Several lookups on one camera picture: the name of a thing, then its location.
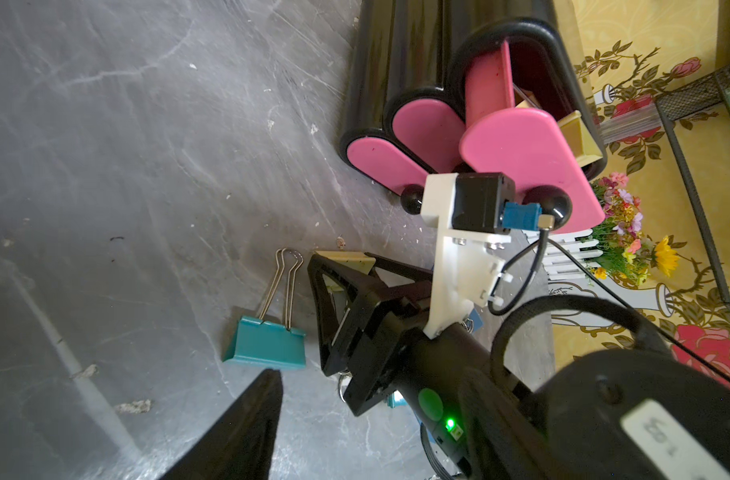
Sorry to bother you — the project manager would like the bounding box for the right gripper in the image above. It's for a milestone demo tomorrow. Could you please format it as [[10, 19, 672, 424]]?
[[307, 252, 461, 417]]

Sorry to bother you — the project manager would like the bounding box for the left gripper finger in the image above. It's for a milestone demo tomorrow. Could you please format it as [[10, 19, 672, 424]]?
[[163, 369, 283, 479]]

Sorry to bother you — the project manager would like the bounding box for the yellow binder clip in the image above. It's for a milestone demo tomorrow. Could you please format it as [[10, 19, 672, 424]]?
[[558, 110, 602, 167], [316, 250, 376, 275]]

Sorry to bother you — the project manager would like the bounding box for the pink drawer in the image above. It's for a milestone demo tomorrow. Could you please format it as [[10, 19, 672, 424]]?
[[392, 98, 466, 173], [459, 41, 605, 233], [346, 137, 429, 215]]

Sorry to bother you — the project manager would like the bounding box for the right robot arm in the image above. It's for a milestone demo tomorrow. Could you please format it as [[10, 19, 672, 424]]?
[[308, 254, 730, 479]]

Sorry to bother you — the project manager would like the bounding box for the teal binder clip left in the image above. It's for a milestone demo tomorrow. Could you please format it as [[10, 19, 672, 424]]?
[[222, 248, 306, 370]]

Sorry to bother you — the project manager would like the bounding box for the black drawer cabinet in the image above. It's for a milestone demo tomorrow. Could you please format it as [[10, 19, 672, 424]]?
[[337, 0, 609, 199]]

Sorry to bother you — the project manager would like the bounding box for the flower planter white fence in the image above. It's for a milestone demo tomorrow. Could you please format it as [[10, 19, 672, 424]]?
[[523, 172, 681, 289]]

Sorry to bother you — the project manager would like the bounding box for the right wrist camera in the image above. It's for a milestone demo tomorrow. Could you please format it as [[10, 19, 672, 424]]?
[[420, 173, 555, 339]]

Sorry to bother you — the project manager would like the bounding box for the black wire basket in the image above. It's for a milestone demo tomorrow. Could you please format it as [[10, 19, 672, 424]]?
[[655, 65, 730, 311]]

